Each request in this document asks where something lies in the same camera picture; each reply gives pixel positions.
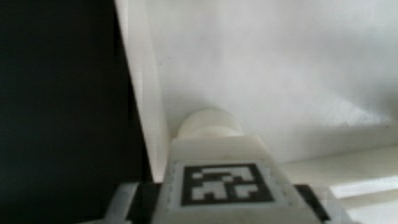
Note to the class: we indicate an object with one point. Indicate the white U-shaped fence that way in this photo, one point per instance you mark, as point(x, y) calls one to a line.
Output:
point(354, 180)

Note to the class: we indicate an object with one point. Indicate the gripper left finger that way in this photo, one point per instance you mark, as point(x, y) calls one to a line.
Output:
point(132, 204)

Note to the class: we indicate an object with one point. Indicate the white table leg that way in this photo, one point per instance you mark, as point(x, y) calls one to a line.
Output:
point(224, 185)

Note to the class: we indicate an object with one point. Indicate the white square table top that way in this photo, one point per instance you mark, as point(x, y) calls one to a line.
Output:
point(286, 60)

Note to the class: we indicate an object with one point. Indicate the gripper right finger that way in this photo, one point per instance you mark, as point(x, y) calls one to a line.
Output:
point(324, 203)

